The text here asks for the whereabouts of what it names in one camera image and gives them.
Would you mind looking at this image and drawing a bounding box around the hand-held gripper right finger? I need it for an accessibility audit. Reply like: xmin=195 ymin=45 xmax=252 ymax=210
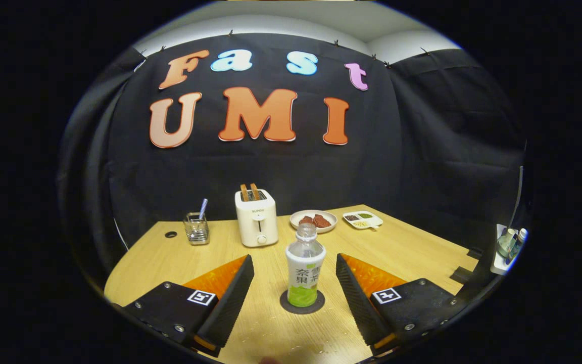
xmin=335 ymin=253 xmax=473 ymax=355

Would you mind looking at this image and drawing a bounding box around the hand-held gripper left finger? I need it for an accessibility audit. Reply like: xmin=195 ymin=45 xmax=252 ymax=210
xmin=122 ymin=254 xmax=255 ymax=357

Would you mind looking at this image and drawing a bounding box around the dark round coaster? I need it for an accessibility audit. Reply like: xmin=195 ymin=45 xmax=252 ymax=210
xmin=279 ymin=289 xmax=326 ymax=315

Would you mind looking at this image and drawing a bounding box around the clear juice bottle white label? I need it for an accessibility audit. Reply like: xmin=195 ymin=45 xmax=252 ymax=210
xmin=285 ymin=222 xmax=326 ymax=308

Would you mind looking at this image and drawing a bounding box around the green glass bottle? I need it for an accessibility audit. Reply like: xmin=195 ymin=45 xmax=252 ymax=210
xmin=497 ymin=229 xmax=516 ymax=258

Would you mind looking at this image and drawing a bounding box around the dark bottle white cap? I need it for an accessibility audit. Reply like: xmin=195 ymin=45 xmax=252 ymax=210
xmin=506 ymin=229 xmax=528 ymax=264

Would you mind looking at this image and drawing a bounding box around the wooden table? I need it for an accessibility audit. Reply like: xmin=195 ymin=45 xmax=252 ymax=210
xmin=104 ymin=204 xmax=479 ymax=364

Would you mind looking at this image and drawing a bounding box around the white divided dish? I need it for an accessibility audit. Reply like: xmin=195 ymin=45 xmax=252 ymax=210
xmin=343 ymin=211 xmax=383 ymax=231

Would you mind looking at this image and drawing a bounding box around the round plate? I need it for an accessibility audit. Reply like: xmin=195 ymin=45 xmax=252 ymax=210
xmin=289 ymin=210 xmax=338 ymax=234

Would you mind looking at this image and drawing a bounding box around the white toaster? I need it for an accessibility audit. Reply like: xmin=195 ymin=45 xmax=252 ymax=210
xmin=234 ymin=189 xmax=279 ymax=248

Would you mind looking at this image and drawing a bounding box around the white side shelf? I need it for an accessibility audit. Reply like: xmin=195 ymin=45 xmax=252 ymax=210
xmin=491 ymin=224 xmax=528 ymax=276

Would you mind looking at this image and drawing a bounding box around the black backdrop cloth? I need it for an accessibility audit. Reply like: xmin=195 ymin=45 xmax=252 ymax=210
xmin=59 ymin=33 xmax=526 ymax=284

